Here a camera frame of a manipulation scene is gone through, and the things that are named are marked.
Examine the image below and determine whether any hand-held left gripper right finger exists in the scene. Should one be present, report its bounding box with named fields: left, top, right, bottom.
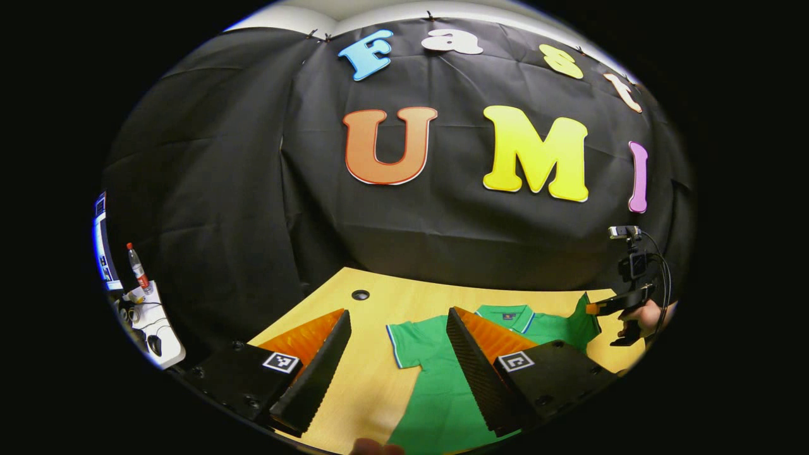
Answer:
left=446, top=307, right=623, bottom=438

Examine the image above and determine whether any computer monitor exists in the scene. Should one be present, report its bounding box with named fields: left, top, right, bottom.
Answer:
left=94, top=193, right=124, bottom=291

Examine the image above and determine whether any red capped plastic bottle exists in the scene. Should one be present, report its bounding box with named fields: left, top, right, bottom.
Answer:
left=126, top=243, right=154, bottom=295

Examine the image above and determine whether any green T-shirt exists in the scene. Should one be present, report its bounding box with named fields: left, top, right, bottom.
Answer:
left=386, top=292, right=602, bottom=455

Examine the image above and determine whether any white side table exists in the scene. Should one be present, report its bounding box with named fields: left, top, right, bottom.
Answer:
left=117, top=281, right=187, bottom=370

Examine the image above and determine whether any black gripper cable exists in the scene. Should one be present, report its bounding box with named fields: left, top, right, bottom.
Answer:
left=640, top=231, right=672, bottom=336

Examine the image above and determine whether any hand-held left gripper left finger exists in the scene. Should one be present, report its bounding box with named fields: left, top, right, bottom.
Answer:
left=167, top=308, right=353, bottom=437

